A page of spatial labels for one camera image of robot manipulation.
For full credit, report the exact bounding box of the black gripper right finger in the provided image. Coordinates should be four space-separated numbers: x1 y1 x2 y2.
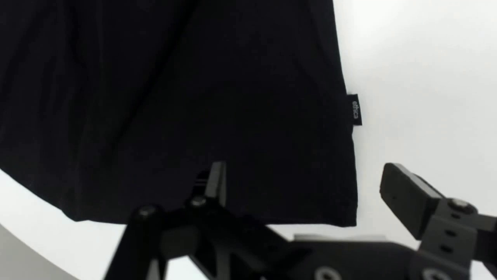
379 162 454 243

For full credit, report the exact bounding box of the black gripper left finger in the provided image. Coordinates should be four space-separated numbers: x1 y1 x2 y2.
202 160 230 208

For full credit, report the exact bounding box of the black t-shirt white logo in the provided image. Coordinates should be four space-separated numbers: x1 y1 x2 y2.
0 0 364 227

